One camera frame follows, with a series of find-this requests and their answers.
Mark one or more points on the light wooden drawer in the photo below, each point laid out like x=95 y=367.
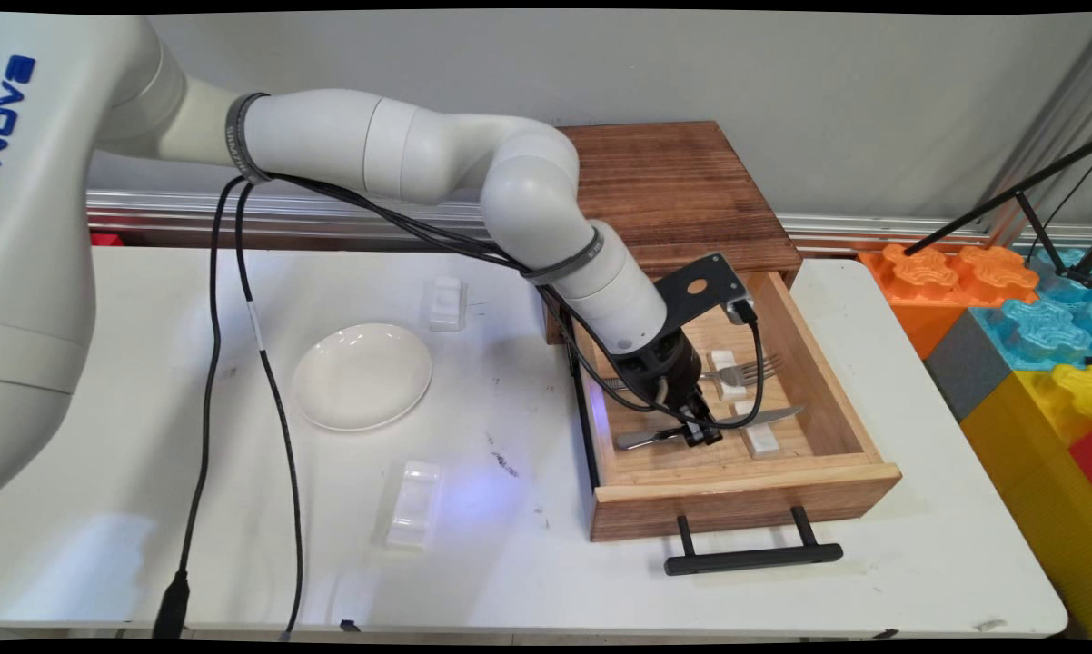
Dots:
x=746 y=509

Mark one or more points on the grey foam block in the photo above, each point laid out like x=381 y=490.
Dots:
x=964 y=363

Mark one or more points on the dark wooden drawer cabinet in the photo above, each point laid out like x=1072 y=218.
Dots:
x=691 y=182

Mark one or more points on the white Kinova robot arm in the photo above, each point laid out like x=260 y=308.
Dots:
x=373 y=145

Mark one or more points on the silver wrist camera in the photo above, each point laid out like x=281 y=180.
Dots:
x=739 y=309

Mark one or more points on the red foam block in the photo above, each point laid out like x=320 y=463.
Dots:
x=1089 y=459

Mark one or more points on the black tripod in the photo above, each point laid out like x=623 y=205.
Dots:
x=1018 y=193

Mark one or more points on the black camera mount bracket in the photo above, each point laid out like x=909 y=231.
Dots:
x=723 y=272

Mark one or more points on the translucent white cutlery rest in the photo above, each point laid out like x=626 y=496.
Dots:
x=414 y=504

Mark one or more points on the red object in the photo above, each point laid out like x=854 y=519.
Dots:
x=105 y=240

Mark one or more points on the aluminium wall rail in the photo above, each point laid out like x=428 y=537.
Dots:
x=146 y=204

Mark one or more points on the steel table knife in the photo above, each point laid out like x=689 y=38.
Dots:
x=773 y=416

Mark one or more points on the blue foam block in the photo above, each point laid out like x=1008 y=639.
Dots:
x=1046 y=331

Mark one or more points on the white round plate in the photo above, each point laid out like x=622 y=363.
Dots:
x=364 y=377

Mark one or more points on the orange foam block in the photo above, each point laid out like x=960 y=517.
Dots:
x=928 y=272

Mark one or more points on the steel fork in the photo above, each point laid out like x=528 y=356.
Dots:
x=750 y=371

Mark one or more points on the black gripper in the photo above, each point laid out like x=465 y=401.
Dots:
x=664 y=372

